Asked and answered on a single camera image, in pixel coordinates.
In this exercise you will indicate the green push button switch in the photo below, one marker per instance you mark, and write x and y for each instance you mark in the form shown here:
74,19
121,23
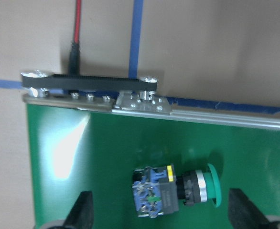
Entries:
158,190

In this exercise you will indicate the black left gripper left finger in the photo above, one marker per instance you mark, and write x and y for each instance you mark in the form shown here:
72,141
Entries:
81,215

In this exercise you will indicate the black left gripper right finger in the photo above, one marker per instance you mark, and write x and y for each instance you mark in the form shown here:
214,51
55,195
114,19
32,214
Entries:
243,213

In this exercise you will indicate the green conveyor belt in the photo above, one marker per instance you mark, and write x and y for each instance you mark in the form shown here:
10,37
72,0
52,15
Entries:
89,133

